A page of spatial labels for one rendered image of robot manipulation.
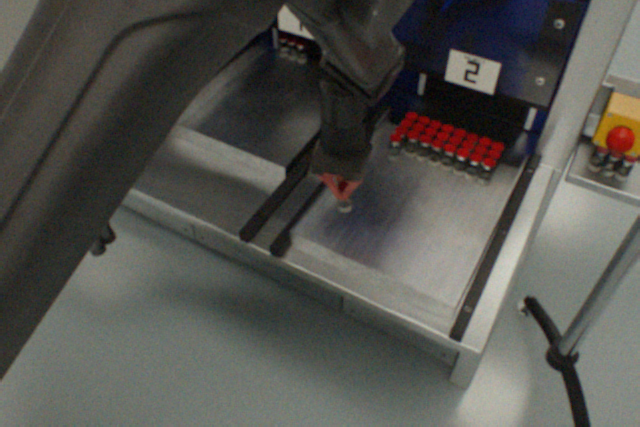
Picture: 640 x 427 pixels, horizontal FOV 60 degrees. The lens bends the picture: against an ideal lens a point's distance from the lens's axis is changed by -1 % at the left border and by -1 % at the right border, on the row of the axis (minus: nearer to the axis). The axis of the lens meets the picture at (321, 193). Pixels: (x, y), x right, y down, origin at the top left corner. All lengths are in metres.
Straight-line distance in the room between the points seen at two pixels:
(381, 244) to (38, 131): 0.71
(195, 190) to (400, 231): 0.35
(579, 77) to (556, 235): 1.28
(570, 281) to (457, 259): 1.22
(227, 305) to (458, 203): 1.09
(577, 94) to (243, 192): 0.55
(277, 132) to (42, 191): 0.86
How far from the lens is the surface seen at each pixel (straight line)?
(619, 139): 0.95
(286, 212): 0.90
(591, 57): 0.93
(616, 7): 0.89
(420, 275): 0.84
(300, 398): 1.70
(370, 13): 0.24
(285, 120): 1.07
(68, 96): 0.20
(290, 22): 1.11
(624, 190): 1.07
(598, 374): 1.91
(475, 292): 0.82
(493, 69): 0.97
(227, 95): 1.15
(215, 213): 0.92
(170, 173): 1.00
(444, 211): 0.92
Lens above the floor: 1.56
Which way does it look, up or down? 47 degrees down
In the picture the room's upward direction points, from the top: straight up
